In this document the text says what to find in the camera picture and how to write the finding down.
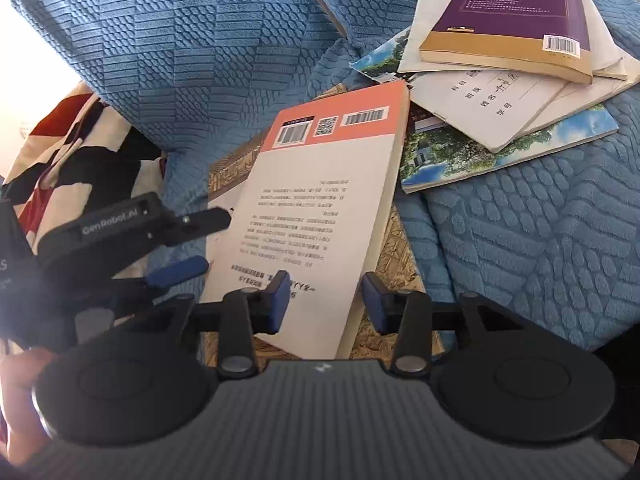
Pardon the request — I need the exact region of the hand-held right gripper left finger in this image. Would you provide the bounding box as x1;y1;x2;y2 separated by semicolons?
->
125;270;292;380

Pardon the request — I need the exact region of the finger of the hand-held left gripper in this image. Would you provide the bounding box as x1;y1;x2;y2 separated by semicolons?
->
112;255;210;306
165;207;232;247

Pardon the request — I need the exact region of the white book with orange band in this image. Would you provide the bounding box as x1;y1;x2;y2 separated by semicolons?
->
200;81;412;360

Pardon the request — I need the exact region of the large brown painting cover book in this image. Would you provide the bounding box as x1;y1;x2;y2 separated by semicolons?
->
206;80;441;361

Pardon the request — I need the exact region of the purple and gold book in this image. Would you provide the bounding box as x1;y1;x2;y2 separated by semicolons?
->
419;0;594;86

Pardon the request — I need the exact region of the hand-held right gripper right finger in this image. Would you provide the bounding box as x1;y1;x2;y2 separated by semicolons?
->
360;271;526;378

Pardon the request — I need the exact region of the person's left hand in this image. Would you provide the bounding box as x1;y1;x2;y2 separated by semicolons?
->
0;349;58;466

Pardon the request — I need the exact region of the white booklet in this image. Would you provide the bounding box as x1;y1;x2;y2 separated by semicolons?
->
397;0;628;81

